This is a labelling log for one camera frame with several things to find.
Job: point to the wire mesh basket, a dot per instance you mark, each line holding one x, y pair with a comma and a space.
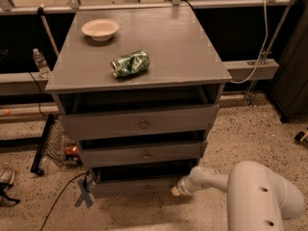
54, 148

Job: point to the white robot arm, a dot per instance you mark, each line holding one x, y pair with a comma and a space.
258, 199

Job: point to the grey bottom drawer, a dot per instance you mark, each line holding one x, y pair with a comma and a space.
139, 178

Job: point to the grey wooden drawer cabinet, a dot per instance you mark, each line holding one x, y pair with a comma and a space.
184, 70

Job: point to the black bar on floor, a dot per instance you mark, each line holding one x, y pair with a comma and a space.
41, 145

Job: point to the white sneaker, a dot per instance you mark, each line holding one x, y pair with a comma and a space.
6, 178

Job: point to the dark cabinet at right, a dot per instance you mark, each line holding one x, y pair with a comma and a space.
289, 88

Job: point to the grey middle drawer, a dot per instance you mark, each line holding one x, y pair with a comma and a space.
109, 156

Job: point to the clear plastic water bottle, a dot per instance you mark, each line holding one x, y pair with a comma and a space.
41, 64

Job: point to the orange object in basket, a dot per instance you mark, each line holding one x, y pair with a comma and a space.
71, 151

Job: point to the crushed green soda can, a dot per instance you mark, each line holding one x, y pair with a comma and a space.
130, 64

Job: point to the white paper bowl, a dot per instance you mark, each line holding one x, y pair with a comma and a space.
100, 29

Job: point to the grey top drawer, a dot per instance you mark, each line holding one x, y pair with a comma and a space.
139, 122

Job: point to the black caster wheel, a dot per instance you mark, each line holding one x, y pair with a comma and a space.
302, 136

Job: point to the grey drawer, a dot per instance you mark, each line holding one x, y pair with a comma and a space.
109, 156
139, 122
139, 178

